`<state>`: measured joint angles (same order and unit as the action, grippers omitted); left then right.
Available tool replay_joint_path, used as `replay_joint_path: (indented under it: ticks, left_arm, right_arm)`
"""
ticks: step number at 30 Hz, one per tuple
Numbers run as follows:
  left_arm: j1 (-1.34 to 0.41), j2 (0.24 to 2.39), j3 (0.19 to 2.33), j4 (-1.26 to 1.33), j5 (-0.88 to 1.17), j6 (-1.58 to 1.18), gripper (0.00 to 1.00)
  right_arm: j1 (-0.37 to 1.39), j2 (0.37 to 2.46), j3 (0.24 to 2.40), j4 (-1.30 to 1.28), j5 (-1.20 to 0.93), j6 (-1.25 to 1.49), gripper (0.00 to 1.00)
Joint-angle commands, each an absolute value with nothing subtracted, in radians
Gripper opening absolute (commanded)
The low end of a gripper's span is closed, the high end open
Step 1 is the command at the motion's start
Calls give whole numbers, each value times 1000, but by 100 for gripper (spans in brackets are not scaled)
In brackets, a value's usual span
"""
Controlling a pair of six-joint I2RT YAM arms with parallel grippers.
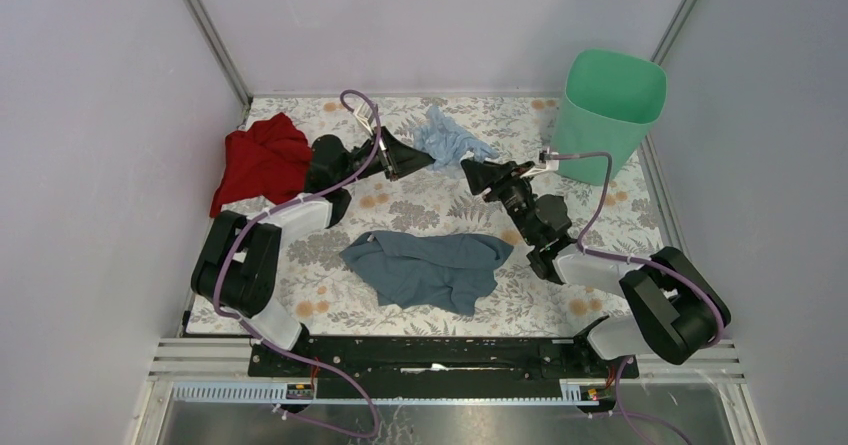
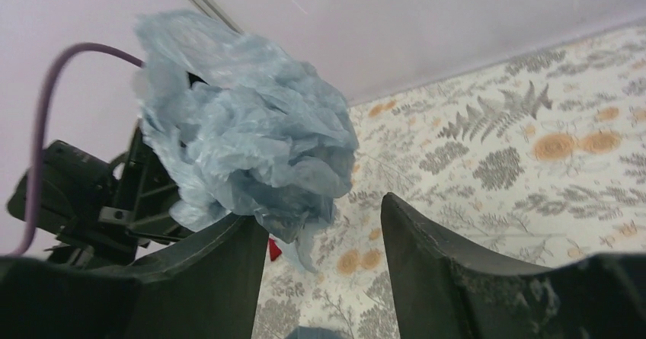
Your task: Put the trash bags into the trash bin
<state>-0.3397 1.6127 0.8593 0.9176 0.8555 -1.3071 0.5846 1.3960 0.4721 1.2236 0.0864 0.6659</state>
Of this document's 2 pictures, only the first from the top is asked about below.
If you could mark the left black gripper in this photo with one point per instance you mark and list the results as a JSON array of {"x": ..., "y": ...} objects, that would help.
[{"x": 399, "y": 158}]

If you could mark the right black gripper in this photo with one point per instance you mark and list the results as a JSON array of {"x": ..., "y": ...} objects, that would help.
[{"x": 482, "y": 175}]

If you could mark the light blue plastic trash bag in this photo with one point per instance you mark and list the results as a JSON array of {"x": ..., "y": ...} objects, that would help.
[{"x": 448, "y": 143}]

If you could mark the green plastic trash bin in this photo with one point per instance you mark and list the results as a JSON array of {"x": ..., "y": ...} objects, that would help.
[{"x": 610, "y": 102}]

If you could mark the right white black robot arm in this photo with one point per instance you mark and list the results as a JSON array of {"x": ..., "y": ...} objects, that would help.
[{"x": 673, "y": 310}]

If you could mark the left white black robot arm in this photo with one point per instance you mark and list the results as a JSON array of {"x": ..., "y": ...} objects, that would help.
[{"x": 237, "y": 267}]

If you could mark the floral patterned table mat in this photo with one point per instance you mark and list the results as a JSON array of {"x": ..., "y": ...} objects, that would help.
[{"x": 315, "y": 286}]

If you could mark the blue grey cloth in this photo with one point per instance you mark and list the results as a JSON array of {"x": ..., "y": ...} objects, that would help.
[{"x": 448, "y": 272}]

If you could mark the red cloth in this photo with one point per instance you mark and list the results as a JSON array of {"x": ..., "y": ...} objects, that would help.
[{"x": 270, "y": 159}]

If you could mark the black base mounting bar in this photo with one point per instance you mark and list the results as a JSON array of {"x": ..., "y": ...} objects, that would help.
[{"x": 356, "y": 360}]

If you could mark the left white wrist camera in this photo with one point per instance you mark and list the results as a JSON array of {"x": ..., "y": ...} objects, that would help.
[{"x": 366, "y": 115}]

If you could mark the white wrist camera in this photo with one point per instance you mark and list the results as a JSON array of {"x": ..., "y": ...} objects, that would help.
[
  {"x": 545, "y": 164},
  {"x": 366, "y": 115}
]

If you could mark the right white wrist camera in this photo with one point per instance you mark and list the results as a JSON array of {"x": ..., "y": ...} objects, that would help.
[{"x": 545, "y": 164}]

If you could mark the left aluminium frame post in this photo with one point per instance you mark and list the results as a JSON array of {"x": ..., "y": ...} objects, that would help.
[{"x": 208, "y": 30}]

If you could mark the aluminium frame post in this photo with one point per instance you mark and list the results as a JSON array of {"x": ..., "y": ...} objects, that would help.
[
  {"x": 672, "y": 31},
  {"x": 208, "y": 30}
]

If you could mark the right aluminium frame post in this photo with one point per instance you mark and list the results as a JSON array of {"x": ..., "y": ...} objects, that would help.
[{"x": 672, "y": 31}]

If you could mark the white slotted cable duct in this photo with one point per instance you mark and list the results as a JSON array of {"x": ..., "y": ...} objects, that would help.
[{"x": 414, "y": 390}]

